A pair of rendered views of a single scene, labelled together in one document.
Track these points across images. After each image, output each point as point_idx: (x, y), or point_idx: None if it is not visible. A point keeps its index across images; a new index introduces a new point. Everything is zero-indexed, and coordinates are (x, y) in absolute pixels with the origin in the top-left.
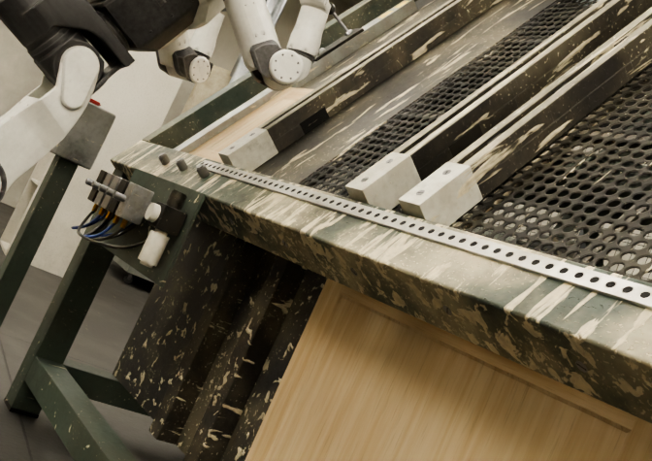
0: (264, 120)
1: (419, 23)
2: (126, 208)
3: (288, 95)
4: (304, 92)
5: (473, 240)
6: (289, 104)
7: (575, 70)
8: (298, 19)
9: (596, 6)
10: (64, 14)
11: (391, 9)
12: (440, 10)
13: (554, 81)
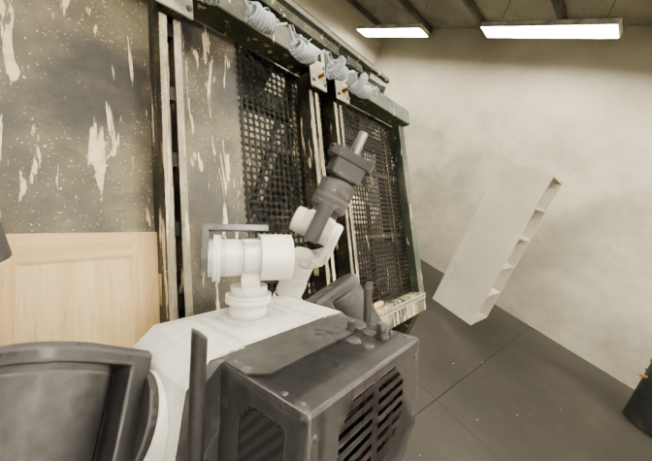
0: (64, 317)
1: (170, 118)
2: None
3: (21, 256)
4: (61, 244)
5: (378, 314)
6: (65, 273)
7: (347, 215)
8: (305, 279)
9: (316, 148)
10: None
11: None
12: (169, 89)
13: (346, 224)
